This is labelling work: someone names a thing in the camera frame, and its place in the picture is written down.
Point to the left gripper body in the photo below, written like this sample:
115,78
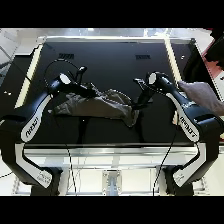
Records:
87,91

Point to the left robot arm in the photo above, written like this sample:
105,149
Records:
32,128

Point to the silver frame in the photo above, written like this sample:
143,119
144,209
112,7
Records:
112,181

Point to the brown garment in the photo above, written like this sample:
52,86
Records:
100,106

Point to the pale grey garment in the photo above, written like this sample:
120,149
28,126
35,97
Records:
205,96

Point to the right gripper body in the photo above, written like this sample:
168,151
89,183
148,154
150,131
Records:
144,98

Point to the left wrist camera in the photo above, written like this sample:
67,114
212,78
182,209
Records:
80,72

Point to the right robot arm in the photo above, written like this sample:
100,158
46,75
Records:
188,126

